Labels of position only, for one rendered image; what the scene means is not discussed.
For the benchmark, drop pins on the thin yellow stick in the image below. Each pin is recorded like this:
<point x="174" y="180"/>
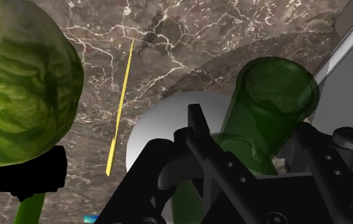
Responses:
<point x="121" y="105"/>

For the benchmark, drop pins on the light green cylinder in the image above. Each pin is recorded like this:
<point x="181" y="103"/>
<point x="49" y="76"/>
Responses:
<point x="29" y="211"/>

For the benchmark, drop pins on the white round plate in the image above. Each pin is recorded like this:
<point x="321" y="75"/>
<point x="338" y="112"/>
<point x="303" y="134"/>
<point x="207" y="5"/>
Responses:
<point x="163" y="118"/>

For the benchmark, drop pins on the small blue object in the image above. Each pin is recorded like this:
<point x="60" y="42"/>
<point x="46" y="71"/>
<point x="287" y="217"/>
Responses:
<point x="91" y="219"/>

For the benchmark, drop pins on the green glass bottle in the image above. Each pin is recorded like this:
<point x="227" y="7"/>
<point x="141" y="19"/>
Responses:
<point x="266" y="105"/>

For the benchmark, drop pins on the green lettuce head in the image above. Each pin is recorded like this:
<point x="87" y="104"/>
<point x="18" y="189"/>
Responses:
<point x="24" y="93"/>

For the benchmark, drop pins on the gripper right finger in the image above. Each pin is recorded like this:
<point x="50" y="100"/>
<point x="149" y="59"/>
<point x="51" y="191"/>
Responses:
<point x="334" y="173"/>

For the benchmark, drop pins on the black block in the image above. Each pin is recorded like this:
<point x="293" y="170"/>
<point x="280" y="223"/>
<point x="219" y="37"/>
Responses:
<point x="24" y="176"/>

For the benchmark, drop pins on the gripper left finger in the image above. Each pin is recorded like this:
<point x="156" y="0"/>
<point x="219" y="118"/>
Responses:
<point x="145" y="183"/>

